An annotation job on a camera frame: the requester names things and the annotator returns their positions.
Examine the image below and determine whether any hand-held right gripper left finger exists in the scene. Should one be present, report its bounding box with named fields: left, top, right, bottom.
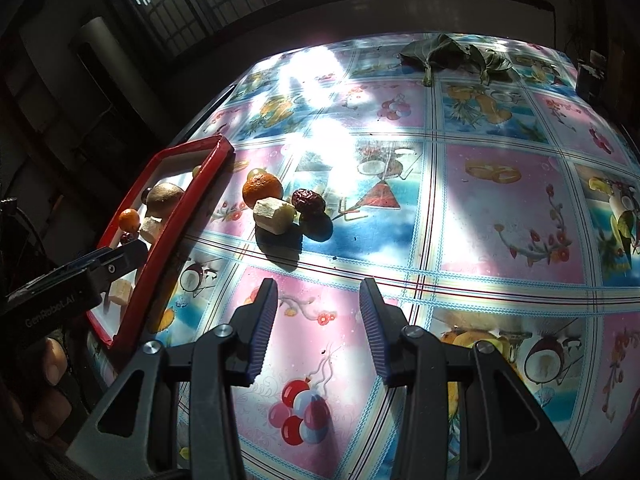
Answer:
left=65, top=277, right=279, bottom=480

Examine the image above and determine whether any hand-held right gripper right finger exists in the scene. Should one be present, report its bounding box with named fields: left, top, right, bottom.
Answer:
left=360, top=277, right=581, bottom=480

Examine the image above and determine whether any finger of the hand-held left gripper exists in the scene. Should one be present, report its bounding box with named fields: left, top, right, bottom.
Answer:
left=10, top=246, right=113, bottom=296
left=87, top=240, right=149, bottom=293

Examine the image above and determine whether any pale sugarcane piece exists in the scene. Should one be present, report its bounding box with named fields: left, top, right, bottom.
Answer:
left=138, top=216, right=166, bottom=245
left=253, top=198, right=296, bottom=235
left=106, top=279, right=135, bottom=307

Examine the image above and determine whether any red cardboard tray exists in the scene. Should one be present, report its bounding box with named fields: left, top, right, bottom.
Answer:
left=82, top=135, right=236, bottom=351

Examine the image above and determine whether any brown kiwi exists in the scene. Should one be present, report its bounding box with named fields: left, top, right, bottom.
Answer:
left=146, top=182, right=187, bottom=220

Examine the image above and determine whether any person's left hand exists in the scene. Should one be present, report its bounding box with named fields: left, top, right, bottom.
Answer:
left=0, top=335, right=73, bottom=443

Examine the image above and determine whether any orange tangerine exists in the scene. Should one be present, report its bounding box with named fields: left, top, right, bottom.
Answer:
left=242, top=170, right=284, bottom=210

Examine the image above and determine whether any fruit print tablecloth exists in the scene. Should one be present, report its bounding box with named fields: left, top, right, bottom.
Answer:
left=85, top=32, right=640, bottom=480

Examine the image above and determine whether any large green leaf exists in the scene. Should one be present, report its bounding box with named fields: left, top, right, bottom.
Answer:
left=400, top=33, right=481, bottom=87

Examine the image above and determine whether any small green leaf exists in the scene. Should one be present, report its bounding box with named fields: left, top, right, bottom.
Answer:
left=472, top=47, right=516, bottom=85

